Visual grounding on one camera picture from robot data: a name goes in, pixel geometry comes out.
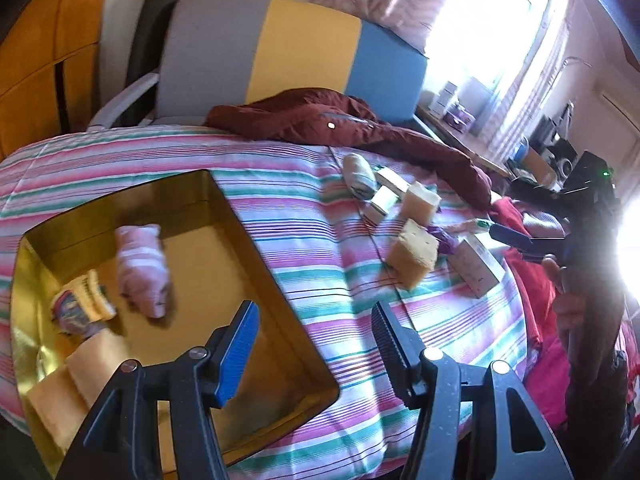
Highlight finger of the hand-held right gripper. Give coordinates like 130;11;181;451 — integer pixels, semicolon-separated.
507;179;571;202
489;223;568;264

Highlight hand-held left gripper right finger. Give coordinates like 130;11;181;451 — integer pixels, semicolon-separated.
371;301;576;480

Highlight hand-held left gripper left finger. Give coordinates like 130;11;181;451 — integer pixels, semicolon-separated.
54;300;262;480

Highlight green-ended cracker packet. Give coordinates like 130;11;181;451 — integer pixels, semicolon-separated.
447;217;493;237

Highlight purple packet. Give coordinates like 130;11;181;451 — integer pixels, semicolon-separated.
425;225;456;257

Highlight gold metal tin box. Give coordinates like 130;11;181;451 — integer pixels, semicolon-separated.
10;170;341;478

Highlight person's right hand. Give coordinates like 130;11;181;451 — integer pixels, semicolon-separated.
541;254;590;363

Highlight cardboard box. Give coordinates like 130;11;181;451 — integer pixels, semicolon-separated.
522;147;558;187

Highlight red towel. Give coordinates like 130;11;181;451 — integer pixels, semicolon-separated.
492;197;571;343

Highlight large white box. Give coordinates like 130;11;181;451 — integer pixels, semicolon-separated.
447;236;506;300

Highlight wooden desk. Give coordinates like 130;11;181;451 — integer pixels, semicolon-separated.
415;102;516;177

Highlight yellow sponge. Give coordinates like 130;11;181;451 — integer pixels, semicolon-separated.
27;365;96;451
387;218;441;292
65;332;132;406
401;181;442;223

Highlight purple box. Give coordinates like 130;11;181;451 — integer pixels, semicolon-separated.
442;102;476;134

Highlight pink striped rolled sock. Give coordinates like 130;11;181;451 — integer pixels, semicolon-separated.
116;224;176;318

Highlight white carton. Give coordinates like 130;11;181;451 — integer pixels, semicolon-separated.
427;82;458;118

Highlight pink cloth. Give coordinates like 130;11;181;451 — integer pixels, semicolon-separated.
524;330;572;433

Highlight small white box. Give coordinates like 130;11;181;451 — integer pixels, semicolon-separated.
362;186;399;223
375;166;411;196

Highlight maroon padded jacket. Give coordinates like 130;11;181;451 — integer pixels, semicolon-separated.
206;87;493;211

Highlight striped bed blanket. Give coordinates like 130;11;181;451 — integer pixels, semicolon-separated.
0;125;531;480

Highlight yellow snack packet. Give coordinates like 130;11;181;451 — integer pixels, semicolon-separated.
50;269;118;336

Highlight white rolled sock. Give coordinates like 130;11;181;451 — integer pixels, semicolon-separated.
342;152;378;200

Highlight grey yellow blue chair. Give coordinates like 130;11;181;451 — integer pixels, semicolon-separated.
90;0;430;128

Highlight black chair back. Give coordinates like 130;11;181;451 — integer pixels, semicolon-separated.
125;0;187;107

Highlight orange wooden cabinet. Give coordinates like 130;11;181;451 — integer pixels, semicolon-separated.
0;0;118;161

